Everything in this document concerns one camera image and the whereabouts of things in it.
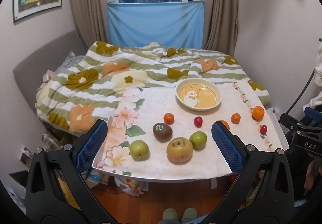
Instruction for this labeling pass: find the floral bag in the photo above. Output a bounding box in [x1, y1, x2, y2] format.
[114, 176, 149, 197]

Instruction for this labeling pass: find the patterned grey pillow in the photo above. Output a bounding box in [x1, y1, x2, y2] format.
[54, 51, 85, 74]

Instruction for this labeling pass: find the green apple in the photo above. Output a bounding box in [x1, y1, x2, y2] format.
[189, 131, 208, 149]
[129, 140, 149, 159]

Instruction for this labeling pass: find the grey bed headboard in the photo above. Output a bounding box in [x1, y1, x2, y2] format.
[12, 29, 85, 105]

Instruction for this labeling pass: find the cream bowl with cartoon print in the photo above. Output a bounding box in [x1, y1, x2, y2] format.
[175, 78, 222, 111]

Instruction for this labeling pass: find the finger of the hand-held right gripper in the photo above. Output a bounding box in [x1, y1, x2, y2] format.
[279, 113, 306, 131]
[304, 107, 322, 127]

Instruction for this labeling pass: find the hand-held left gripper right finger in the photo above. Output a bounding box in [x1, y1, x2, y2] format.
[204, 121, 295, 224]

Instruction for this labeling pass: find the person's right hand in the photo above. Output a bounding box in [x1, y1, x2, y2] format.
[304, 160, 322, 189]

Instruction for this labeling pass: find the brown kiwi with green sticker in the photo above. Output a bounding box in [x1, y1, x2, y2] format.
[153, 122, 173, 142]

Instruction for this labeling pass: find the large orange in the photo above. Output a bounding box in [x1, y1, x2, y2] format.
[252, 106, 265, 121]

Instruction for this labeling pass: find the black cable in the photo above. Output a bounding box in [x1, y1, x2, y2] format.
[287, 68, 318, 114]

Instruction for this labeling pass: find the blue cloth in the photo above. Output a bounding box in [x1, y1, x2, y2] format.
[108, 1, 205, 50]

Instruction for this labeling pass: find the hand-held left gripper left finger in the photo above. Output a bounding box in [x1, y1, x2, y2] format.
[25, 120, 114, 224]

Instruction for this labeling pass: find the green slipper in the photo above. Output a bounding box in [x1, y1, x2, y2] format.
[182, 208, 197, 223]
[162, 208, 177, 222]

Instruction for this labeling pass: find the striped floral blanket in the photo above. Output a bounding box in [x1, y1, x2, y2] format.
[35, 41, 271, 132]

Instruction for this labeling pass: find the yellow apple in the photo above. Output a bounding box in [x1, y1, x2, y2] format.
[166, 137, 194, 163]

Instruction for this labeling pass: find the white cloth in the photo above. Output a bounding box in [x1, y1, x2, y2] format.
[303, 36, 322, 109]

